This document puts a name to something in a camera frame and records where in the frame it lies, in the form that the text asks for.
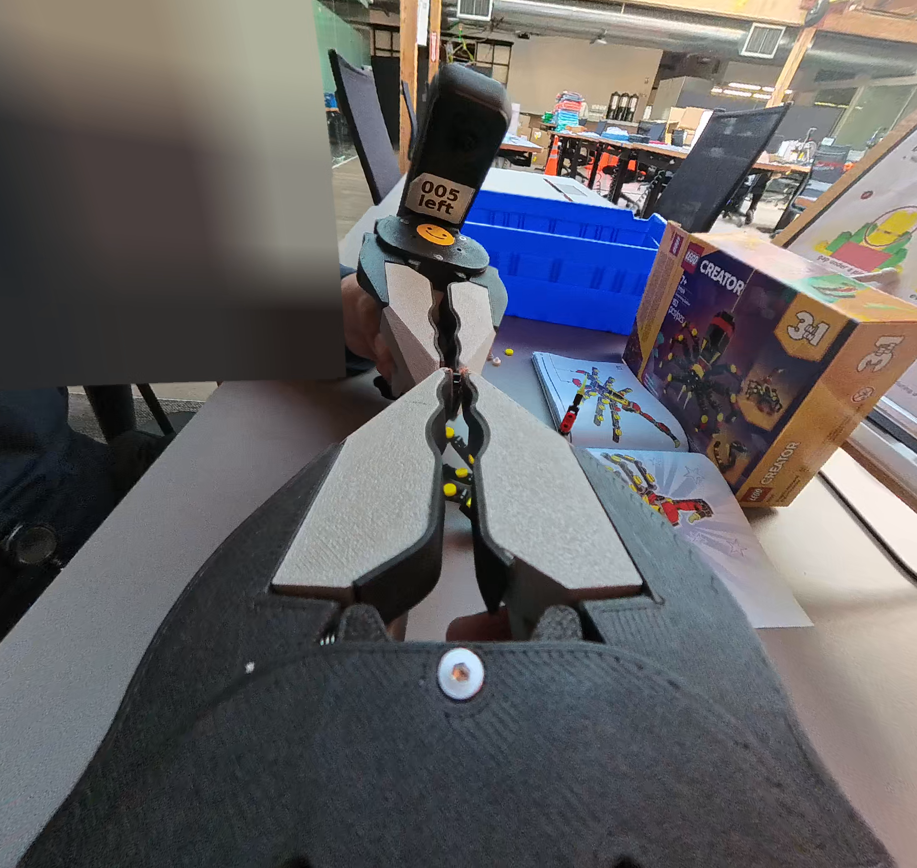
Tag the black and yellow lego model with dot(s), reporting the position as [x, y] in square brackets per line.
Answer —
[451, 488]

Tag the lego set box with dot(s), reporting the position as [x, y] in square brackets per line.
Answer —
[752, 352]

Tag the spider instruction booklet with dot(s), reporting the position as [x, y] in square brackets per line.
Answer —
[616, 388]

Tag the red creature instruction booklet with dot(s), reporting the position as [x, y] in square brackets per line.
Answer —
[723, 553]

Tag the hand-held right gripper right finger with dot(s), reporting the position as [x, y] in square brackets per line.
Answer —
[551, 517]

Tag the person's left hand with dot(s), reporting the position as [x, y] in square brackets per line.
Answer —
[360, 323]

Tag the long work table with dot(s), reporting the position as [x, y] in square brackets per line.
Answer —
[645, 148]

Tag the black and red lego piece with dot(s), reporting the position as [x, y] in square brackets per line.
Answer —
[569, 416]

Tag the wooden post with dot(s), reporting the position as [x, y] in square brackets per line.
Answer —
[408, 58]

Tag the blue plastic bin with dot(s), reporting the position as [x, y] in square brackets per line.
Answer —
[566, 273]

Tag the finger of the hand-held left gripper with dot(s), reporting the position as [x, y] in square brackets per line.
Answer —
[473, 323]
[408, 323]

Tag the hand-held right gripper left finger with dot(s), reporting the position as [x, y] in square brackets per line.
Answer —
[358, 517]

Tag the silver air duct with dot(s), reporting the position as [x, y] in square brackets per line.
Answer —
[630, 22]

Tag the orange traffic cone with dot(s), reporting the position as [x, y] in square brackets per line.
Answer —
[551, 158]

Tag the cardboard framed sign board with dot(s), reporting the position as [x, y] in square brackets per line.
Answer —
[881, 230]

